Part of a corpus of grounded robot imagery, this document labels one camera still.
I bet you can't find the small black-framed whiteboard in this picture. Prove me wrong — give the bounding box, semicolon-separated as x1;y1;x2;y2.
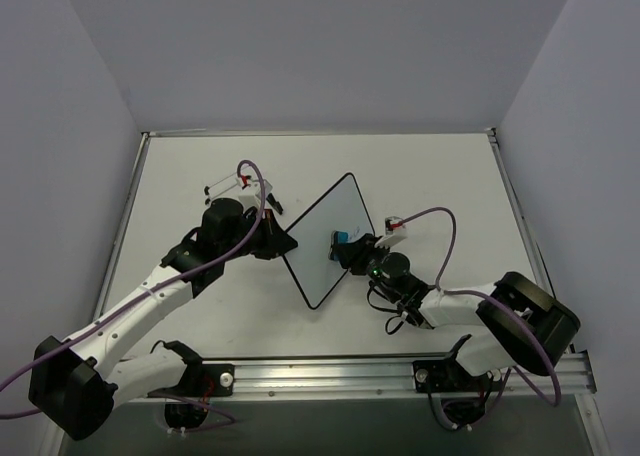
283;172;375;310

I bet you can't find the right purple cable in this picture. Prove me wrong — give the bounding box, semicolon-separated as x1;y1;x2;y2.
392;206;564;408

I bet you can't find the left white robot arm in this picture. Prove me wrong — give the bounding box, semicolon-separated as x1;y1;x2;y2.
28;196;298;441

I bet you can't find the purple cable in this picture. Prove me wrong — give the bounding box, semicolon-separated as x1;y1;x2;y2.
392;206;564;408
0;159;266;422

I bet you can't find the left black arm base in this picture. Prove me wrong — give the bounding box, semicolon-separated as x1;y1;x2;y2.
157;364;237;435

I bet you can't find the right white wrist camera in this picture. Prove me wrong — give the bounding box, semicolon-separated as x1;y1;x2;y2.
375;216;407;248

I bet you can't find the blue whiteboard eraser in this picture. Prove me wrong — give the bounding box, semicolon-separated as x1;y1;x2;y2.
331;231;349;246

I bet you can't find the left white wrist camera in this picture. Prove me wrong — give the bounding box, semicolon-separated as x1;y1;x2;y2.
236;175;273;211

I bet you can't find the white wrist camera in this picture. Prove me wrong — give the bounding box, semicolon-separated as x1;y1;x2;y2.
375;216;407;248
236;175;273;211

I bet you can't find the aluminium front rail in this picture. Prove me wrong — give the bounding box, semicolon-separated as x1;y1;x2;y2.
144;353;599;402

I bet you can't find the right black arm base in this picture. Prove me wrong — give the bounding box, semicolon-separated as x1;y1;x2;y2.
412;359;503;433

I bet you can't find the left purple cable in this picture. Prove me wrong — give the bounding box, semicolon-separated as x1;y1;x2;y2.
0;159;266;422

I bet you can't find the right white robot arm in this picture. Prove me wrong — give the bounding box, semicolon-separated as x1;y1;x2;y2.
329;231;581;389

